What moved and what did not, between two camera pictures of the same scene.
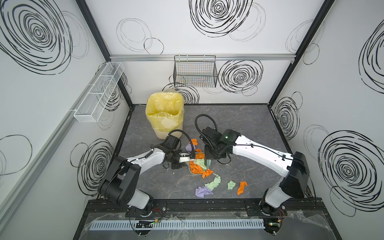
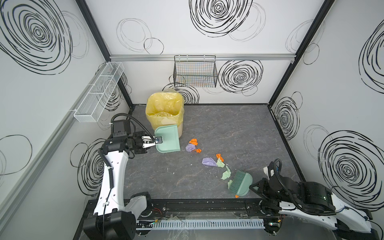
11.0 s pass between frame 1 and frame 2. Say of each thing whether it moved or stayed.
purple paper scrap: stayed
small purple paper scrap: moved
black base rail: stayed
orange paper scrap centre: stayed
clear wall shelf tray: stayed
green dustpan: moved
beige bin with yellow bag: stayed
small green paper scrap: moved
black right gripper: moved
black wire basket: stayed
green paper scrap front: moved
